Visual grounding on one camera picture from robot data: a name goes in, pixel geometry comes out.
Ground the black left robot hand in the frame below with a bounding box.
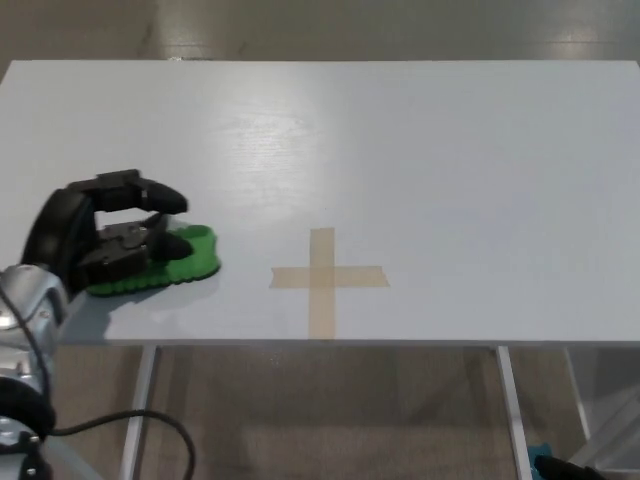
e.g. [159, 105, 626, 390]
[19, 169, 194, 296]

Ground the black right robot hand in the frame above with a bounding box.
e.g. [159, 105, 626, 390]
[533, 453, 602, 480]

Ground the green whiteboard eraser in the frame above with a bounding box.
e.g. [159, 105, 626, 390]
[85, 224, 222, 298]

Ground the teal plastic object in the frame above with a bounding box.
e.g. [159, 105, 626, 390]
[526, 441, 554, 480]

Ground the white metal table leg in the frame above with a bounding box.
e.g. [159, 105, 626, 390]
[119, 345, 162, 480]
[495, 345, 532, 480]
[564, 348, 592, 442]

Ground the beige masking tape cross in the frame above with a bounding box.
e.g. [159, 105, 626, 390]
[270, 227, 392, 342]

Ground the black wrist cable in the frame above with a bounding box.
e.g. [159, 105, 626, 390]
[0, 287, 197, 480]

